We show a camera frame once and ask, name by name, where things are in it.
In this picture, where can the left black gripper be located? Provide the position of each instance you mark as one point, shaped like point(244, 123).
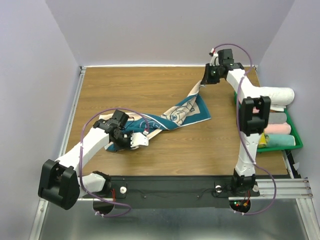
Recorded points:
point(127, 146)

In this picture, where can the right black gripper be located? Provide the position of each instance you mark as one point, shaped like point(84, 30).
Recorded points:
point(206, 78)

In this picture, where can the teal and cream Doraemon towel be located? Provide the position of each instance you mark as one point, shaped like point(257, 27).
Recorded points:
point(191, 110)

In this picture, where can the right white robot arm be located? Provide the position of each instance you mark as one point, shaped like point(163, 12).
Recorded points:
point(252, 115)

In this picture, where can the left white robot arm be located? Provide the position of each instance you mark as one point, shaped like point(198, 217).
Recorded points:
point(62, 181)

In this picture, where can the white rolled towel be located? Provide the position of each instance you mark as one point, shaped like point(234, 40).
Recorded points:
point(279, 96)

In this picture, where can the grey rolled towel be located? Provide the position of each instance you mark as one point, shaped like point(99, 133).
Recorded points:
point(277, 118)

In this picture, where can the light pink rolled towel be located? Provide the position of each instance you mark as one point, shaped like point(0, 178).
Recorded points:
point(280, 129)

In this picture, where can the yellow rolled towel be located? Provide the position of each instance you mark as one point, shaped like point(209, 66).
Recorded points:
point(262, 141)

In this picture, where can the mint green rolled towel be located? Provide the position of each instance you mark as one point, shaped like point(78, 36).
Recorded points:
point(280, 140)

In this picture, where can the green plastic tray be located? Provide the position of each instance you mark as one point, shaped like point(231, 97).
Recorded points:
point(294, 132)

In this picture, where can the circuit board with leds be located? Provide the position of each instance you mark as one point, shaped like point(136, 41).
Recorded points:
point(238, 205)

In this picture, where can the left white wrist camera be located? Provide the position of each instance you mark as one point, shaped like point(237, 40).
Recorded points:
point(138, 140)

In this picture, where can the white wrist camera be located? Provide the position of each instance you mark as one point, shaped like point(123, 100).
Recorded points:
point(214, 58)
point(138, 140)

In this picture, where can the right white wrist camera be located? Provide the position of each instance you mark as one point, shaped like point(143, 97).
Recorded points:
point(214, 58)

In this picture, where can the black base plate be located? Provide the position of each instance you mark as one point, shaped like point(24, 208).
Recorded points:
point(172, 192)

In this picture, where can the aluminium frame rail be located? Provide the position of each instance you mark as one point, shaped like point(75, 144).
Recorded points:
point(208, 148)

